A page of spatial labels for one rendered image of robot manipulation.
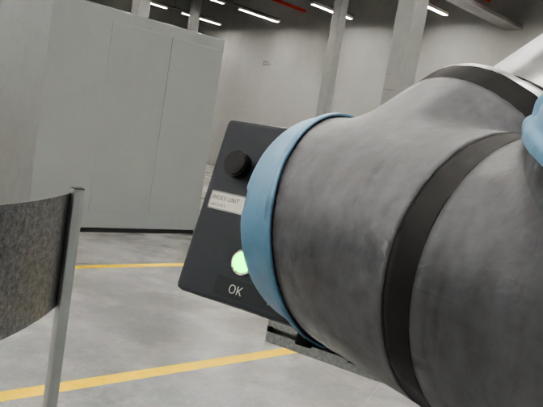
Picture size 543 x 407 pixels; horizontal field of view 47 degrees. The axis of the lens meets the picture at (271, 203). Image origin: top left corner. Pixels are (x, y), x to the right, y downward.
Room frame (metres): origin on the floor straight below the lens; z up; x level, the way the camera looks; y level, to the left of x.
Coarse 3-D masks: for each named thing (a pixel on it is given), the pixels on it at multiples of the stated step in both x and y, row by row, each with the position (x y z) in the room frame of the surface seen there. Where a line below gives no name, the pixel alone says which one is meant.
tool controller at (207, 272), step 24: (240, 144) 0.66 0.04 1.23; (264, 144) 0.64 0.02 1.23; (216, 168) 0.66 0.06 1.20; (240, 168) 0.63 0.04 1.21; (216, 192) 0.65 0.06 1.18; (240, 192) 0.64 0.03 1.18; (216, 216) 0.64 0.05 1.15; (240, 216) 0.63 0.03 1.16; (192, 240) 0.64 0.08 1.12; (216, 240) 0.63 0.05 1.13; (240, 240) 0.62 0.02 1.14; (192, 264) 0.63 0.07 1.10; (216, 264) 0.62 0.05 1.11; (192, 288) 0.62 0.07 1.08; (216, 288) 0.61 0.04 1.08; (240, 288) 0.60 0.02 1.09; (264, 312) 0.58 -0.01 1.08
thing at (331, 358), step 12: (276, 324) 0.65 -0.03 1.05; (276, 336) 0.65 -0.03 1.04; (288, 336) 0.65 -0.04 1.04; (288, 348) 0.64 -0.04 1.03; (300, 348) 0.63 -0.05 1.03; (312, 348) 0.62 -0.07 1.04; (324, 348) 0.63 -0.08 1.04; (324, 360) 0.62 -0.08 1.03; (336, 360) 0.61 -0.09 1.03; (360, 372) 0.59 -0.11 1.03
